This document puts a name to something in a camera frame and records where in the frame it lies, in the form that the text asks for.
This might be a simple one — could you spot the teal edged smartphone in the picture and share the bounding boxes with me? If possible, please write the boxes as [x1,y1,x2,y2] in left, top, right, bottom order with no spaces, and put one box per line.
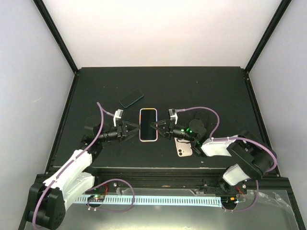
[119,90,144,108]

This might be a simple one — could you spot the left small circuit board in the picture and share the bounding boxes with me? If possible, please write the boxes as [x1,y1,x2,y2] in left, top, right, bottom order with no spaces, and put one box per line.
[87,195,105,202]

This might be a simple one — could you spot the beige phone case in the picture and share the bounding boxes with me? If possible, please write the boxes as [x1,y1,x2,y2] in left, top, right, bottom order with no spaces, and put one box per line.
[175,138,193,157]

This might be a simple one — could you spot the right black frame post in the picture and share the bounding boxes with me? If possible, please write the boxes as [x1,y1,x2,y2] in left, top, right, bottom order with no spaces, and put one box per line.
[245,0,292,74]

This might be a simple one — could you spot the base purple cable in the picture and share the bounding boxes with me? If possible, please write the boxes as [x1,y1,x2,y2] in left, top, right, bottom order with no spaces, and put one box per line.
[222,179,260,213]
[86,178,136,213]

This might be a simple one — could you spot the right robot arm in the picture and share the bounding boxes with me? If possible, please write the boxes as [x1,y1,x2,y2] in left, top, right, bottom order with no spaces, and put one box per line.
[151,111,277,194]

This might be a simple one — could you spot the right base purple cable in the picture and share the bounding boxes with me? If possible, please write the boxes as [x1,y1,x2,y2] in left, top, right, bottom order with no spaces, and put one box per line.
[222,179,260,213]

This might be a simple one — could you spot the black frame post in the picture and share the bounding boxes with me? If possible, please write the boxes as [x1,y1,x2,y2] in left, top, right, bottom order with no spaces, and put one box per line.
[33,0,79,74]
[245,0,292,74]

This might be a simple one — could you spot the pink phone case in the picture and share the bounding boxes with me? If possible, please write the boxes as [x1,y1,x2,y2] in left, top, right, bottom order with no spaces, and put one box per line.
[139,108,158,142]

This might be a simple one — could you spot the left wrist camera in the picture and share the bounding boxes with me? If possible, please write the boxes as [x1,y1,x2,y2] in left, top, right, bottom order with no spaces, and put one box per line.
[113,109,123,127]

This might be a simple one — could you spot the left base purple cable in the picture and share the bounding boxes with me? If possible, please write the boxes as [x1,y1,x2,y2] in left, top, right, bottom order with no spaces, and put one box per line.
[86,178,136,213]

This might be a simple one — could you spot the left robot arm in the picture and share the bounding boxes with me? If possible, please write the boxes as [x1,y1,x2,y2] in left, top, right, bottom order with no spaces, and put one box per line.
[25,118,141,230]

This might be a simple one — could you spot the white slotted cable duct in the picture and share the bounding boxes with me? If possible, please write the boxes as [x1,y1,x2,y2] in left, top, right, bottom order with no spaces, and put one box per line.
[75,195,222,207]

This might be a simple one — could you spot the left black frame post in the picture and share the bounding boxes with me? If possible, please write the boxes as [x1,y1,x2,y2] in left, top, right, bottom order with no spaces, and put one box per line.
[33,0,79,74]

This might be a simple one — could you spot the black aluminium front rail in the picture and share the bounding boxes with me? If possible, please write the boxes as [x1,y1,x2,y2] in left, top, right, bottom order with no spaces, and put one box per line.
[33,166,291,192]

